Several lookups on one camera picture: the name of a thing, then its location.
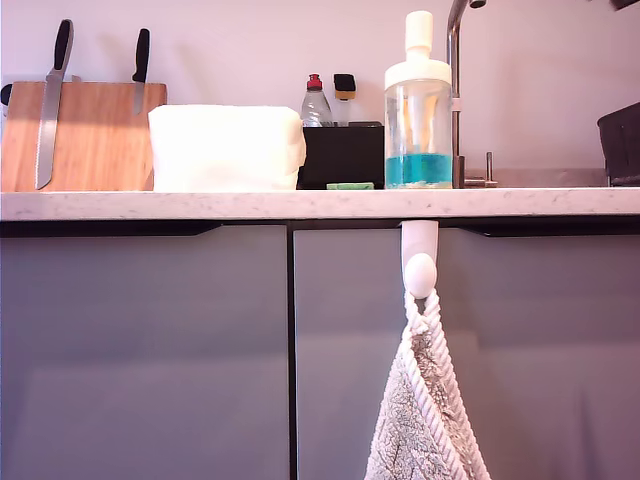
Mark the glass soap dispenser white pump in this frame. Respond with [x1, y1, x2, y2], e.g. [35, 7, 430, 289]
[383, 10, 454, 190]

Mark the black sink caddy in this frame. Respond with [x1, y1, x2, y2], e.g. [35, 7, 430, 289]
[297, 120, 386, 190]

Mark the white towel hook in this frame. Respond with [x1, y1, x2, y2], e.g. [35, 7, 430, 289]
[401, 222, 440, 301]

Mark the clear bottle red cap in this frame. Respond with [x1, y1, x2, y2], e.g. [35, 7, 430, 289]
[300, 73, 335, 129]

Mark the black dish brush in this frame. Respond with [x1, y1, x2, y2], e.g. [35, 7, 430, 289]
[333, 73, 357, 127]

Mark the grey cabinet door narrow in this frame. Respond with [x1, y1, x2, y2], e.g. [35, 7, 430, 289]
[0, 224, 290, 480]

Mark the beige hanging towel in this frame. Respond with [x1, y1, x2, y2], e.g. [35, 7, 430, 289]
[363, 289, 494, 480]

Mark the steel kitchen faucet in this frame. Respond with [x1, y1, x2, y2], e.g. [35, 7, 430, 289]
[446, 0, 500, 189]

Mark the wooden knife board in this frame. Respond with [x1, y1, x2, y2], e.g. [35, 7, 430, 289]
[1, 81, 169, 192]

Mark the grey cabinet door wide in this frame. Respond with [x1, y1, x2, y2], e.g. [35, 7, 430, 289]
[293, 228, 640, 480]

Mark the dark dish rack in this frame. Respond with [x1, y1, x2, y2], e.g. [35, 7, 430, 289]
[596, 102, 640, 187]

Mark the small knife black handle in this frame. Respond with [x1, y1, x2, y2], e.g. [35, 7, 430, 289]
[131, 28, 151, 116]

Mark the large bread knife black handle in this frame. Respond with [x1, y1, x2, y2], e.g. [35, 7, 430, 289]
[34, 18, 75, 191]

